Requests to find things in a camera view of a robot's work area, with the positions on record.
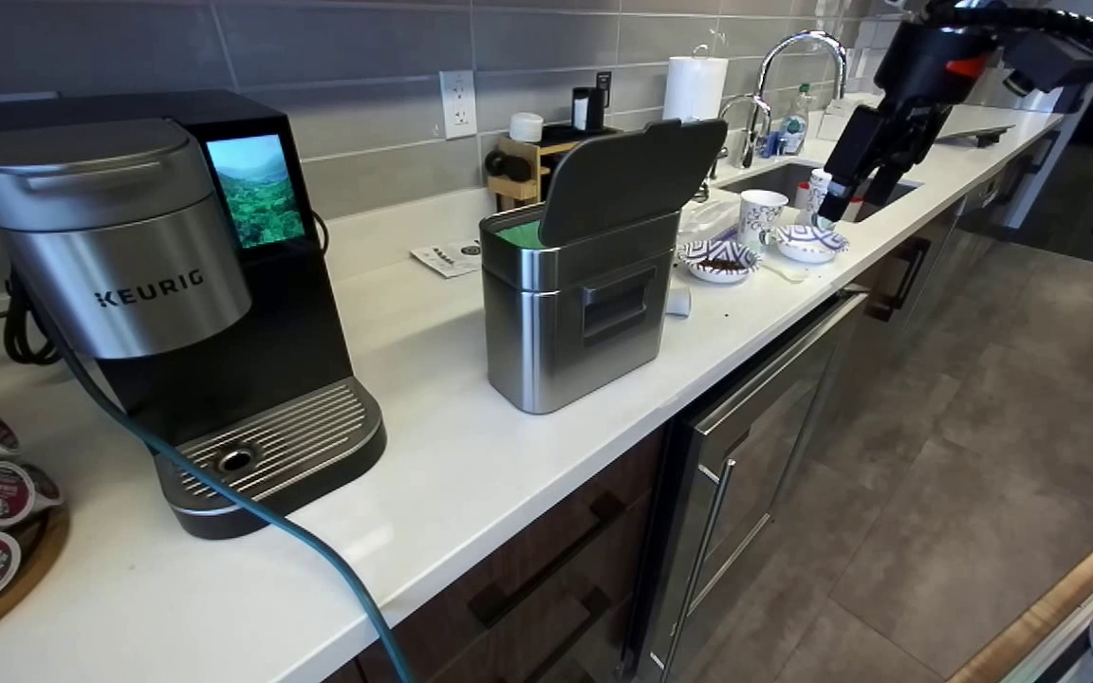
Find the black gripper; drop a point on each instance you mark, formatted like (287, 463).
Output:
(890, 137)

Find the dark grey bin lid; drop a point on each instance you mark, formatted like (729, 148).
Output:
(635, 175)

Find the Franka robot arm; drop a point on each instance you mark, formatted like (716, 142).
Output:
(939, 50)

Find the green bin liner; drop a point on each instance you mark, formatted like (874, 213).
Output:
(523, 233)

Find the stainless steel countertop bin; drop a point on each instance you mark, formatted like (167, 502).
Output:
(549, 343)

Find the silver black Keurig coffee machine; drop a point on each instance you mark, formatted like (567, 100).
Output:
(167, 277)

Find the blue white patterned plate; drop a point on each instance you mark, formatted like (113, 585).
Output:
(805, 243)

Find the dark undermount sink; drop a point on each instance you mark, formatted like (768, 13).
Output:
(776, 181)

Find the blue soap bottle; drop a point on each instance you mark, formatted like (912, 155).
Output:
(796, 126)

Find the patterned paper cup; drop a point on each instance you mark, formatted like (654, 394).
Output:
(762, 219)

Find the black flat tray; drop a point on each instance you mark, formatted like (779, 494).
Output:
(969, 133)

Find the chrome sink faucet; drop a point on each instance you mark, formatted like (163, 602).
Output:
(798, 43)

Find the small patterned plate with grounds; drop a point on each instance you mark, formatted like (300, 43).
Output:
(716, 261)

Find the black box on rack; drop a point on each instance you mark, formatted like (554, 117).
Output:
(585, 112)

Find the stainless steel dishwasher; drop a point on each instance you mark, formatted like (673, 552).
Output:
(750, 481)

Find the wooden countertop rack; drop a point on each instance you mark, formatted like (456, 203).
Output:
(552, 158)

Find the small white cap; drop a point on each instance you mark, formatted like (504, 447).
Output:
(525, 126)

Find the white leaflet card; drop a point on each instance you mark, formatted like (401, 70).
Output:
(433, 261)

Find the wooden table edge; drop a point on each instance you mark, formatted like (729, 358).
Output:
(1051, 610)

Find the dark wooden cabinet drawers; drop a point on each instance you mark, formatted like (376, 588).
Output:
(534, 581)

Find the white wall outlet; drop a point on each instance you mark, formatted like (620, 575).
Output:
(456, 104)

